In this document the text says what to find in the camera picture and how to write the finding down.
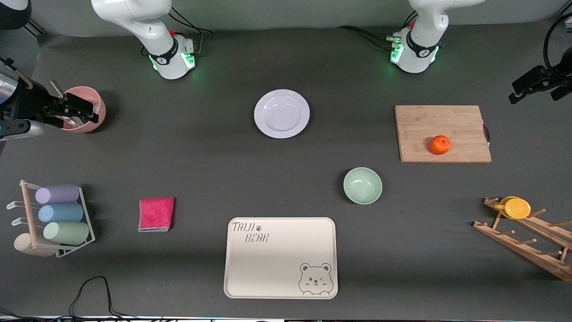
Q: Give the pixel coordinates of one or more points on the wooden cutting board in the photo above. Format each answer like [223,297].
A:
[429,129]

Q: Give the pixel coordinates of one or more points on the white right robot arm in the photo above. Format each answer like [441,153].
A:
[152,31]

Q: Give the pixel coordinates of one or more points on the wooden rack rod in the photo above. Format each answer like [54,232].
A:
[29,214]

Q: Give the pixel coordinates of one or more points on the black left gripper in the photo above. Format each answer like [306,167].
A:
[546,75]

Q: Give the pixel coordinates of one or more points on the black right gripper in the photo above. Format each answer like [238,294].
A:
[33,101]

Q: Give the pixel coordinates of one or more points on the pale green bowl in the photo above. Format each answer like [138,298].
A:
[362,185]

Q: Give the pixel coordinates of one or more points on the metal scoop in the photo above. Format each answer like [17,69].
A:
[56,88]

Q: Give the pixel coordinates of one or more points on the blue cup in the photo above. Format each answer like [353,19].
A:
[61,213]

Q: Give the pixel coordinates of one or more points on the green cup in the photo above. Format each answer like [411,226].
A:
[67,233]

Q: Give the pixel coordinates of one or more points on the yellow cup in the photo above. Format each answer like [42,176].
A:
[517,209]

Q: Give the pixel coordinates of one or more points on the beige bear print tray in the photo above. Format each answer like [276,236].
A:
[272,264]

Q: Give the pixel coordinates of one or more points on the beige cup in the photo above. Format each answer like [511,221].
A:
[24,246]

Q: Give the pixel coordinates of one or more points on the pink folded cloth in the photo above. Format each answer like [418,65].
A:
[156,214]

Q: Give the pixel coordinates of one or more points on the pink bowl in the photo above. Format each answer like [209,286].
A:
[99,112]

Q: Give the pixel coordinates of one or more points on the purple cup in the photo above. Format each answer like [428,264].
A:
[58,194]

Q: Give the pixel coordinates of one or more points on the wooden dish rack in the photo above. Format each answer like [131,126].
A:
[523,250]

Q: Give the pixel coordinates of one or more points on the white round plate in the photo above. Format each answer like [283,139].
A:
[281,114]

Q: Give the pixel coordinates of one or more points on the orange fruit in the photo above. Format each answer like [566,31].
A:
[439,145]

